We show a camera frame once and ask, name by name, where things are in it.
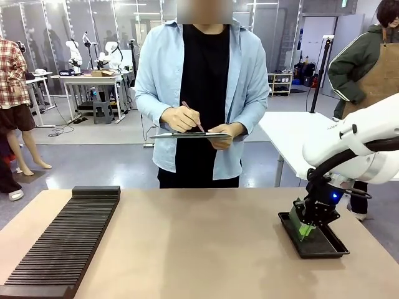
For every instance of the small white background robot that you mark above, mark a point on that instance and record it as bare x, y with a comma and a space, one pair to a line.
74, 54

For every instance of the large white background robot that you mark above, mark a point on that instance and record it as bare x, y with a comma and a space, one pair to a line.
112, 54

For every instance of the black tripod stand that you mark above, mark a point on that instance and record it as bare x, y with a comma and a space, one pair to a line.
319, 74

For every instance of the person in green jacket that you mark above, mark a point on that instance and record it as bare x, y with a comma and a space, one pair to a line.
364, 62

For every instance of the black slotted PCB rack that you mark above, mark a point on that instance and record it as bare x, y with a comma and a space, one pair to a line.
62, 236

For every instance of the green PCB board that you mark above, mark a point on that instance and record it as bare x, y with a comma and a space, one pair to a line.
294, 219

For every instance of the person's left hand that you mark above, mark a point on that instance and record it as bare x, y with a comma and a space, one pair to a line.
226, 140

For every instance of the person's right hand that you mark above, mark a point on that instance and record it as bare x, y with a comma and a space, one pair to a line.
179, 120

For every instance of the black bags pile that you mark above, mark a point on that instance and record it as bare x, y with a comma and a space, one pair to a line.
304, 74

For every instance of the dark mannequin base plate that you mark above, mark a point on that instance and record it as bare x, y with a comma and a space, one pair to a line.
31, 177

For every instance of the grey tablet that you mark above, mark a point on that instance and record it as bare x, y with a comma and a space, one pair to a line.
187, 135

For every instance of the black plastic tray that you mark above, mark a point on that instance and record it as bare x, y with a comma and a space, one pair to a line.
322, 246

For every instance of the mannequin in plaid shirt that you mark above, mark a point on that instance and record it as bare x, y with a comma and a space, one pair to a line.
12, 78

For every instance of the cardboard box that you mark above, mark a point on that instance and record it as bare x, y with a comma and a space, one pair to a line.
103, 73

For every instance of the person's left forearm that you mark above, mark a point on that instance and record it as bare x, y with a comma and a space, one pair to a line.
254, 115

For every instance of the maroon stylus pen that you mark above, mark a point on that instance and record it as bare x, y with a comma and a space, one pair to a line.
191, 115

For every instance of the white background desk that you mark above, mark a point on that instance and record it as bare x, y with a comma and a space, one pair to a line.
90, 79

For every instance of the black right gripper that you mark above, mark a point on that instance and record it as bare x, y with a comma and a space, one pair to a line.
322, 199

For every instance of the black box with lettering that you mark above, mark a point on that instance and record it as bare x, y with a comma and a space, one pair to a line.
66, 73

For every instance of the white side table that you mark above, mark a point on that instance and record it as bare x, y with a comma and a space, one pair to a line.
290, 130

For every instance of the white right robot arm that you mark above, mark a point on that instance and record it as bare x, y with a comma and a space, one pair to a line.
349, 140

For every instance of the grey plastic stool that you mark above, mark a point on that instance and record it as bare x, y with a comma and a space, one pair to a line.
103, 112

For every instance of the person in dark trousers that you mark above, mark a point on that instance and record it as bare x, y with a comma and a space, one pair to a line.
7, 174

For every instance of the small white desk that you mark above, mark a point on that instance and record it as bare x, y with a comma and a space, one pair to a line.
39, 84

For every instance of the low wooden shelf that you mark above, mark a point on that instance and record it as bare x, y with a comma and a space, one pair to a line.
280, 83

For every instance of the person in blue shirt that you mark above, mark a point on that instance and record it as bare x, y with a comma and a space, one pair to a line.
204, 62

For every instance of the person's right forearm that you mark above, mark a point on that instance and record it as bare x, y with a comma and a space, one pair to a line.
149, 106

